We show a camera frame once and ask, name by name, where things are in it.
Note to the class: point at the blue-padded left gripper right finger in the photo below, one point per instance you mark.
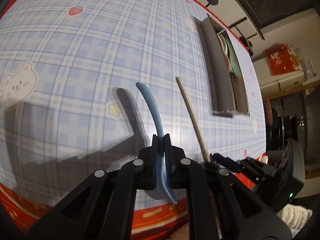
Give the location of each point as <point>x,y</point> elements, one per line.
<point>174,171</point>

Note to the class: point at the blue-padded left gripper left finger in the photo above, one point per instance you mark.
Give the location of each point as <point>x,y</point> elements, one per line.
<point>147,177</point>

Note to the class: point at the blue spoon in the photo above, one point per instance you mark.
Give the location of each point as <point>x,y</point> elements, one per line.
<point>161,178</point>

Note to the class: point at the beige chopstick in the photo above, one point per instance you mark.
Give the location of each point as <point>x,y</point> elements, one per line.
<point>194,121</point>

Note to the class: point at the pink spoon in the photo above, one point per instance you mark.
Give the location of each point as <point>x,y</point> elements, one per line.
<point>228,63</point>

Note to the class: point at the green spoon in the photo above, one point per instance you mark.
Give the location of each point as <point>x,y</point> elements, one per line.
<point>229,51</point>

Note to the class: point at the stainless steel utensil tray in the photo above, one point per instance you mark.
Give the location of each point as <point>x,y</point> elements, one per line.
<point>227,91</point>

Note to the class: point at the white refrigerator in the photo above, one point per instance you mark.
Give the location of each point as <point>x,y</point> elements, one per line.
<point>281,83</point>

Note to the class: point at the red tablecloth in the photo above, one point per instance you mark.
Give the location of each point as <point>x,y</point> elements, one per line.
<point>25,209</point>

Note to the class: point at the blue plaid table mat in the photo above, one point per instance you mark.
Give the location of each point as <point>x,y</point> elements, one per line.
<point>112,79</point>

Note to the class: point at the red cloth on refrigerator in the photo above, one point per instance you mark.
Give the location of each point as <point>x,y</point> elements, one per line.
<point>282,60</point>

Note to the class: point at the rice cooker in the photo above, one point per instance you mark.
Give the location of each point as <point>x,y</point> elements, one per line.
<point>248,44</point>

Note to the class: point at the black metal rack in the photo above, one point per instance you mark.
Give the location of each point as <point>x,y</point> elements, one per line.
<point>244,27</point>

